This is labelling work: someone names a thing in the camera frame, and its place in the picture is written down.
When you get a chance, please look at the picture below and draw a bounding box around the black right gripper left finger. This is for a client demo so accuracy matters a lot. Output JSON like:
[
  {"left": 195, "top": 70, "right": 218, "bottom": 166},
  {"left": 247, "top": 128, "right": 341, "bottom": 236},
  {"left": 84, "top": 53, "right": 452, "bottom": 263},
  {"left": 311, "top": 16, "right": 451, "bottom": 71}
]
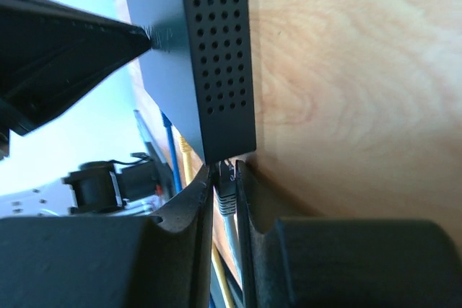
[{"left": 1, "top": 167, "right": 214, "bottom": 307}]

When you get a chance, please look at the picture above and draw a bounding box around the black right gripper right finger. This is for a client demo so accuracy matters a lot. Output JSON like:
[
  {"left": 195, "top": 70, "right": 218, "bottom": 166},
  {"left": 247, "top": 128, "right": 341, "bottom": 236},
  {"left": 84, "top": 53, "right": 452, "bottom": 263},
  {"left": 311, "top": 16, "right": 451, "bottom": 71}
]
[{"left": 236, "top": 161, "right": 461, "bottom": 307}]

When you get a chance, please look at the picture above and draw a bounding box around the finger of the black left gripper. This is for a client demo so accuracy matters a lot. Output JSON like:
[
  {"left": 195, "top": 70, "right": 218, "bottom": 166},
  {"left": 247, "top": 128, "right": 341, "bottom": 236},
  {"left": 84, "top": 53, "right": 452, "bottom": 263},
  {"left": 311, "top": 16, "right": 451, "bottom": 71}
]
[{"left": 1, "top": 0, "right": 151, "bottom": 135}]

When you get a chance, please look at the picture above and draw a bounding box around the grey ethernet cable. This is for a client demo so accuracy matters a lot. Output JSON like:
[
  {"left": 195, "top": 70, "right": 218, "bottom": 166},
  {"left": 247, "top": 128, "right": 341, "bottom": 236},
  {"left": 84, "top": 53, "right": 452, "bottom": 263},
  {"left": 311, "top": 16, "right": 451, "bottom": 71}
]
[{"left": 214, "top": 158, "right": 243, "bottom": 280}]

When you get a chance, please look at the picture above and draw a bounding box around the blue ethernet cable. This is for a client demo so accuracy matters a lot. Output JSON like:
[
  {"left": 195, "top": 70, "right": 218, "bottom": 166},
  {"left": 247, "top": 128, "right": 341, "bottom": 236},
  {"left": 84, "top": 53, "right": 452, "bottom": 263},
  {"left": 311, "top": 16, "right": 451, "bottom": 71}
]
[{"left": 159, "top": 109, "right": 183, "bottom": 193}]

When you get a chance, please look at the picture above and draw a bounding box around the black network switch box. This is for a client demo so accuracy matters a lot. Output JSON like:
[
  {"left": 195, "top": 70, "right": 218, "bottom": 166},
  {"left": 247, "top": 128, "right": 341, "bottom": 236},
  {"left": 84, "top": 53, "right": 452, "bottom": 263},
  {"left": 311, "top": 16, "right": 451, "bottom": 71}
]
[{"left": 126, "top": 0, "right": 256, "bottom": 164}]

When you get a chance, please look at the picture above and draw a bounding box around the yellow ethernet cable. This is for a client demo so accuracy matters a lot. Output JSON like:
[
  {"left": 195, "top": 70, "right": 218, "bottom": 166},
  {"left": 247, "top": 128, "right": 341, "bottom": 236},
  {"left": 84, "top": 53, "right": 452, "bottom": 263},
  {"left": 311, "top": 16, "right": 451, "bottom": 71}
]
[{"left": 178, "top": 135, "right": 235, "bottom": 308}]

